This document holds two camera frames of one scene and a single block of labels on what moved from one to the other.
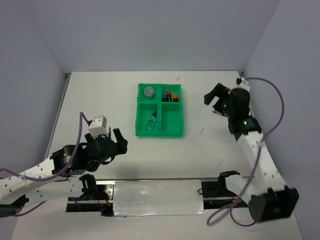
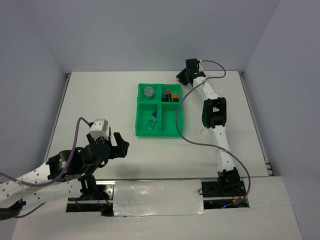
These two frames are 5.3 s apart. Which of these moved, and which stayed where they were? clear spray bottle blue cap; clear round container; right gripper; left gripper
Moved: right gripper
Stayed: left gripper; clear spray bottle blue cap; clear round container
